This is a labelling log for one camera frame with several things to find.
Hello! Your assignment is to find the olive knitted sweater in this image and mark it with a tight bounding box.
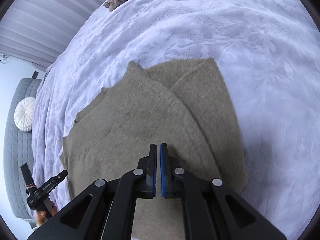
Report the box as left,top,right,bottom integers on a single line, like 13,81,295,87
59,57,249,240

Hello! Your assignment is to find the person's left hand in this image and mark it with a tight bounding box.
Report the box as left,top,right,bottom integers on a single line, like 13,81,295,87
35,201,58,227

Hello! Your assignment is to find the white round pleated cushion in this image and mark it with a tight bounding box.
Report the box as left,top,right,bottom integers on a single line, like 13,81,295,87
14,96,35,132

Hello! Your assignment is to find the grey pleated curtain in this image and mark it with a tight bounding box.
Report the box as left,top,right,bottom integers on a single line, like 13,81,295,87
1,0,106,69

